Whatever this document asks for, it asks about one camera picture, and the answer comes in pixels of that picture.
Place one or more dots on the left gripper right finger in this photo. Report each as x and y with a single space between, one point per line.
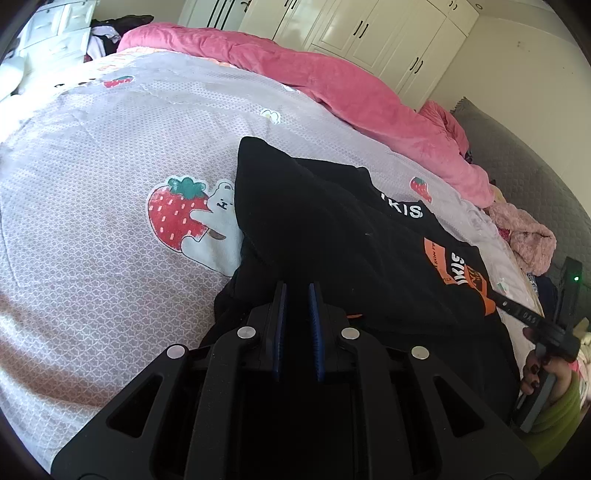
385 413

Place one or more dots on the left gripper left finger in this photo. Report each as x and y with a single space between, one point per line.
173 416

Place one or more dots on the black long-sleeve sweatshirt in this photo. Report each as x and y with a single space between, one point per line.
389 265

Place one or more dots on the dark clothes pile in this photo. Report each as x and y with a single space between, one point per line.
105 35

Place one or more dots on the right hand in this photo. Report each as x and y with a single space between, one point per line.
551 365

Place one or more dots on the pink fluffy garment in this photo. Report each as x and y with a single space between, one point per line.
532 243

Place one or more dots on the green sleeve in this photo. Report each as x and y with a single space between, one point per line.
555 426

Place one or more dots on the grey quilted headboard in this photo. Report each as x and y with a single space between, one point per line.
529 183

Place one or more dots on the lilac strawberry print bedsheet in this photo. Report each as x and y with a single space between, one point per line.
89 295

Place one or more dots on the pink duvet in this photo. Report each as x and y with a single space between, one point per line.
429 136

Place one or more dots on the white wardrobe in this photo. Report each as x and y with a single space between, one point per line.
408 44

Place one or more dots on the white door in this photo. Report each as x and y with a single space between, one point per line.
218 14

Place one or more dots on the white drawer cabinet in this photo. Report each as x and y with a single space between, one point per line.
56 36

